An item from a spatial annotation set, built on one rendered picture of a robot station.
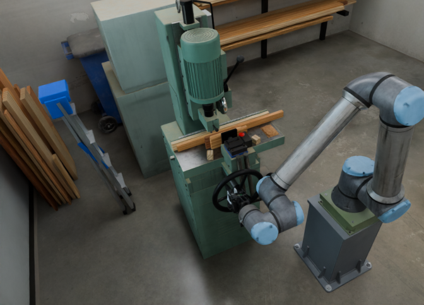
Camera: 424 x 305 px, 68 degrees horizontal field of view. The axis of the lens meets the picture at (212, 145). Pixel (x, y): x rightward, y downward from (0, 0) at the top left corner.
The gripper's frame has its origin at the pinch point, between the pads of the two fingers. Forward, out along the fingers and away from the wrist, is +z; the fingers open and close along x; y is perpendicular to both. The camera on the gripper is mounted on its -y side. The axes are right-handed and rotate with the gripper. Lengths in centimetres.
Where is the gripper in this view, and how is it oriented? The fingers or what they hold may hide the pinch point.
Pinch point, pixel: (230, 196)
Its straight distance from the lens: 150.8
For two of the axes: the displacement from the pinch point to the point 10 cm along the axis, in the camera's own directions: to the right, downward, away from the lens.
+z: -3.2, -3.0, 9.0
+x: -9.2, 3.1, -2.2
